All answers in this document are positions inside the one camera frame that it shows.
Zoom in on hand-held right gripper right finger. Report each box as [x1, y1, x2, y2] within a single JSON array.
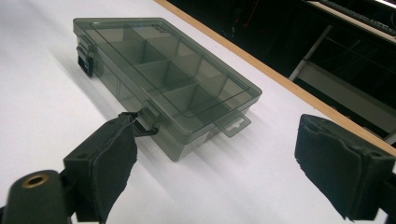
[[293, 113, 396, 222]]

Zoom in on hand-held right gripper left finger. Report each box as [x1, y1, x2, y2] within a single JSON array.
[[1, 111, 138, 224]]

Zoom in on smoky clear plastic compartment box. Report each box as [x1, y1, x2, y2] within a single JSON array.
[[72, 17, 263, 163]]

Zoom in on wooden table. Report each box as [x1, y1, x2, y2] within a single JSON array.
[[153, 0, 396, 158]]

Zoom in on grey metal stand frame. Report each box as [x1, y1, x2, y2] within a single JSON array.
[[288, 24, 396, 146]]

